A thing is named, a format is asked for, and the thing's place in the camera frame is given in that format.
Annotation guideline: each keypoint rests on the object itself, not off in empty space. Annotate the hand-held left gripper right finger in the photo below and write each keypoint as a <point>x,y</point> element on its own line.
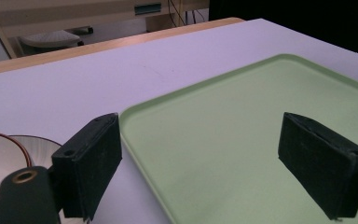
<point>323,161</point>

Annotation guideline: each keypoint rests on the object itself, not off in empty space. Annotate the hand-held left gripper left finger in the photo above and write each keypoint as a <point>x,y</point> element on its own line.
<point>87,161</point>

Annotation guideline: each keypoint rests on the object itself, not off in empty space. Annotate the plain white bowl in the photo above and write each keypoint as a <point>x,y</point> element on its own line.
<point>42,149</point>

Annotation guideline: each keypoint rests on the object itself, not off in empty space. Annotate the white bowl with red rim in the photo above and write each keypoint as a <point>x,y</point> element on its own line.
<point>0,165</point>

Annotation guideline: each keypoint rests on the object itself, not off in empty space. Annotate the light wooden table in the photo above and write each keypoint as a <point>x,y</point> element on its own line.
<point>74,53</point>

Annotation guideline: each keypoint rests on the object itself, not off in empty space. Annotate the light green plastic tray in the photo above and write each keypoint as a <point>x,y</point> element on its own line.
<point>217,130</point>

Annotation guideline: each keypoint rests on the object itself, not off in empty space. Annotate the grey office chair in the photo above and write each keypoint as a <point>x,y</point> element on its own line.
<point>49,39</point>

